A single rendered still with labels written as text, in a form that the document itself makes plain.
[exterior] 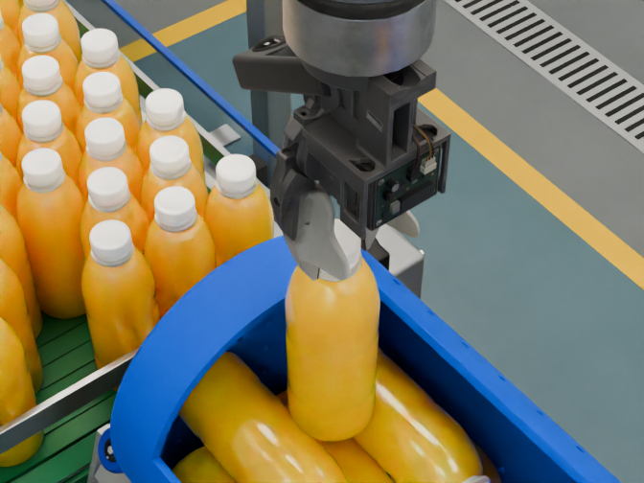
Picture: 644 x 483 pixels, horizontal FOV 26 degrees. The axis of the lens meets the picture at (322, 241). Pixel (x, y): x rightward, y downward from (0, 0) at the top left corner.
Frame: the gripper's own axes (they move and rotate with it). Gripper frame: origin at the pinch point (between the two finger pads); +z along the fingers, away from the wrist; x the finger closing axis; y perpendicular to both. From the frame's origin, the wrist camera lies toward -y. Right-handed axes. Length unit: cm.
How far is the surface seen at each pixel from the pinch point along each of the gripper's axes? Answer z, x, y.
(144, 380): 15.4, -11.8, -8.8
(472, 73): 132, 137, -117
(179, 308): 11.4, -7.1, -10.3
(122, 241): 22.6, -1.9, -28.7
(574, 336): 132, 100, -49
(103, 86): 23, 9, -49
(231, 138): 41, 25, -51
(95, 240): 22.6, -3.7, -30.5
